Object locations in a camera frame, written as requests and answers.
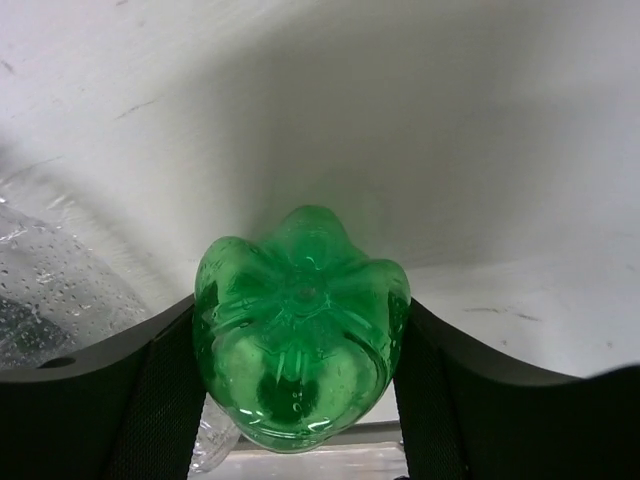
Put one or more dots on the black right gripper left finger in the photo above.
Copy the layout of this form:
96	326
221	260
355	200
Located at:
127	407

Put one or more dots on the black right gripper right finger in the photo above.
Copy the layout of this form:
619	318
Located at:
469	411

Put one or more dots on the clear unlabelled plastic bottle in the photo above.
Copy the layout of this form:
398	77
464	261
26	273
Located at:
58	297

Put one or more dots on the green plastic soda bottle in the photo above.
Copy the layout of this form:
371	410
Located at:
297	335

